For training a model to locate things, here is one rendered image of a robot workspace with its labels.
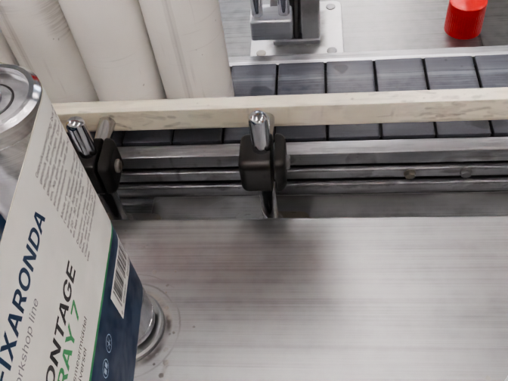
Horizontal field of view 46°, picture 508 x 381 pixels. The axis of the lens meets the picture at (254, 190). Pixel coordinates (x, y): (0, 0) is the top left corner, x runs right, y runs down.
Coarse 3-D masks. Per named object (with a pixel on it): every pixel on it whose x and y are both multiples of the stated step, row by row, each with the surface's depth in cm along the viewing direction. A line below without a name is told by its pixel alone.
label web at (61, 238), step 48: (48, 144) 21; (48, 192) 21; (0, 240) 35; (48, 240) 21; (96, 240) 26; (0, 288) 17; (48, 288) 20; (96, 288) 25; (0, 336) 17; (48, 336) 20; (96, 336) 25
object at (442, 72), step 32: (256, 64) 49; (288, 64) 49; (320, 64) 48; (352, 64) 48; (384, 64) 48; (416, 64) 47; (448, 64) 47; (480, 64) 46; (224, 128) 46; (288, 128) 44; (320, 128) 44; (352, 128) 44; (384, 128) 43; (416, 128) 43; (448, 128) 43; (480, 128) 43
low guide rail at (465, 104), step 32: (256, 96) 42; (288, 96) 41; (320, 96) 41; (352, 96) 41; (384, 96) 40; (416, 96) 40; (448, 96) 40; (480, 96) 40; (64, 128) 44; (96, 128) 44; (128, 128) 43; (160, 128) 43; (192, 128) 43
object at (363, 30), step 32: (224, 0) 63; (320, 0) 62; (352, 0) 61; (384, 0) 61; (416, 0) 60; (448, 0) 60; (224, 32) 60; (352, 32) 58; (384, 32) 58; (416, 32) 57; (416, 192) 46; (448, 192) 46; (480, 192) 45
